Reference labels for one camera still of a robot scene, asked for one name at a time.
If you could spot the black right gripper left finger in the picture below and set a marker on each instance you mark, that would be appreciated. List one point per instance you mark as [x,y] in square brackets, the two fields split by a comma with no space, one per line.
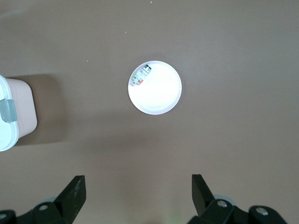
[70,200]

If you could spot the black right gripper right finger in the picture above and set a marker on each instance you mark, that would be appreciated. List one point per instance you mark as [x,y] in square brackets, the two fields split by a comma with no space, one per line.
[203,200]

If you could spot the pink round plate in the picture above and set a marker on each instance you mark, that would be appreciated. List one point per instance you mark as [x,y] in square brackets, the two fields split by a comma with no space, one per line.
[158,95]

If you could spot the brown table mat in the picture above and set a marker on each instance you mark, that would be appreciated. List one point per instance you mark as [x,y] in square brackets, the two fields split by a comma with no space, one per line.
[210,46]

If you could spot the green white switch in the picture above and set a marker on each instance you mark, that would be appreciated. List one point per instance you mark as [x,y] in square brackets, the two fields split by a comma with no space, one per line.
[140,75]

